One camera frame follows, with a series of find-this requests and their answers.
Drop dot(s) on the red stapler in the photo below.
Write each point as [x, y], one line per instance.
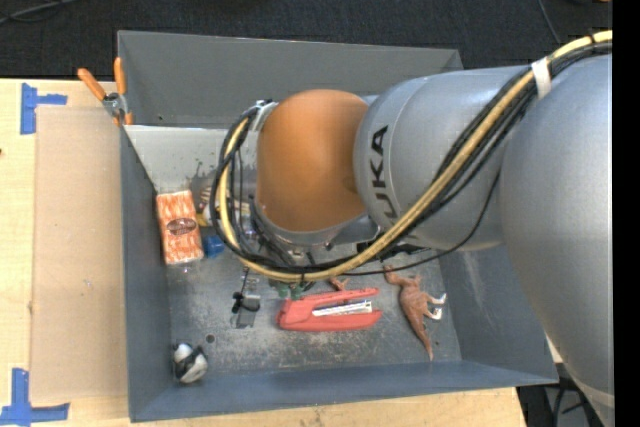
[325, 315]

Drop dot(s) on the brown toy dinosaur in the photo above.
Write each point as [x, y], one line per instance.
[414, 302]

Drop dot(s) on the brown cardboard board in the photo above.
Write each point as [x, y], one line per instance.
[75, 240]

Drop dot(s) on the orange patterned packet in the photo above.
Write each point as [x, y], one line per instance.
[179, 227]

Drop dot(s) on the small blue block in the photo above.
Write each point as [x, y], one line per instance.
[214, 247]

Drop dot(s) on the grey metal bin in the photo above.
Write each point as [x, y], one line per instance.
[320, 365]

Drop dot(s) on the black and white toy animal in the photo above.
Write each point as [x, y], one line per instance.
[190, 364]

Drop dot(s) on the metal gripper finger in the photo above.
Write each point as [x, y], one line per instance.
[238, 302]
[248, 306]

